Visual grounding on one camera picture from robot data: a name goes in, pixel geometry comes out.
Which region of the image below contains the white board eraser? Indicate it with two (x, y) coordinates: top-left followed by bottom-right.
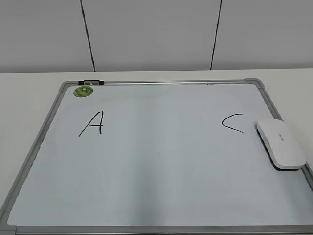
(256, 119), (307, 170)

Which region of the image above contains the round green magnet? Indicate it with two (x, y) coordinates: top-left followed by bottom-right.
(73, 86), (93, 98)

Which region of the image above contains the white board with grey frame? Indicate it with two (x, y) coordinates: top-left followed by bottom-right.
(0, 79), (313, 235)

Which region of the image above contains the black clip on board frame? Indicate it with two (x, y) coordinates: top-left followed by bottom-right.
(78, 80), (104, 86)

